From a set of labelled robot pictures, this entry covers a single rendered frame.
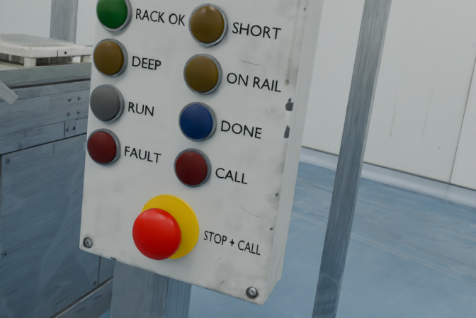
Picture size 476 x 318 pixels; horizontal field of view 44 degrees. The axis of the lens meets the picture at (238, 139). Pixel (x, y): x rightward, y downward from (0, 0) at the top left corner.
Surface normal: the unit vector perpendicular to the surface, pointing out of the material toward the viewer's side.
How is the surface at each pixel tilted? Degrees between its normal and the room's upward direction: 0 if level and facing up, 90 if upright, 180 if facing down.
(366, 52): 90
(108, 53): 87
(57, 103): 90
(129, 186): 90
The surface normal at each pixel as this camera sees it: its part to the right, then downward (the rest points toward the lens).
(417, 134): -0.52, 0.13
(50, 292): 0.92, 0.19
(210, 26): -0.32, 0.18
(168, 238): 0.06, 0.12
